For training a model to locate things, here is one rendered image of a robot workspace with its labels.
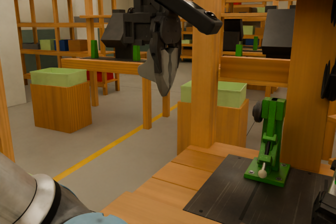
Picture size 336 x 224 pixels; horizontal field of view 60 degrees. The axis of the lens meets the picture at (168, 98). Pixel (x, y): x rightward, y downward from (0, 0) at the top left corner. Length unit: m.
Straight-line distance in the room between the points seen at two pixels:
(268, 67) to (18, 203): 1.02
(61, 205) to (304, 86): 0.90
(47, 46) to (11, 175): 6.54
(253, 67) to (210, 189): 0.54
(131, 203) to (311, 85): 0.72
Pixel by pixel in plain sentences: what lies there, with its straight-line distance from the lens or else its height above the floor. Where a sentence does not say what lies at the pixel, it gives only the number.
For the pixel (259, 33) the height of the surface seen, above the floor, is 1.18.
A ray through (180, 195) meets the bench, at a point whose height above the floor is 0.88.
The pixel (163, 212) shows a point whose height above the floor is 0.90.
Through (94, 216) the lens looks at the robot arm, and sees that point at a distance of 0.45.
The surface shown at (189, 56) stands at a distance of 10.83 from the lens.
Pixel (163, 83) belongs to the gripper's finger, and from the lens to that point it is 0.52.
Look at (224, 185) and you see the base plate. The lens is 1.01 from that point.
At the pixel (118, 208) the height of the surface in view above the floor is 0.90.
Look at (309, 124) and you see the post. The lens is 1.17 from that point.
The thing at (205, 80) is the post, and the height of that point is 1.18.
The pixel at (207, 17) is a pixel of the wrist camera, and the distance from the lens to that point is 0.48.
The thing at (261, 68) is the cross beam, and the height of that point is 1.24.
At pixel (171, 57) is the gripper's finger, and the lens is 0.54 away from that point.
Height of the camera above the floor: 1.41
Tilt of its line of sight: 14 degrees down
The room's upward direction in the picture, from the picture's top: straight up
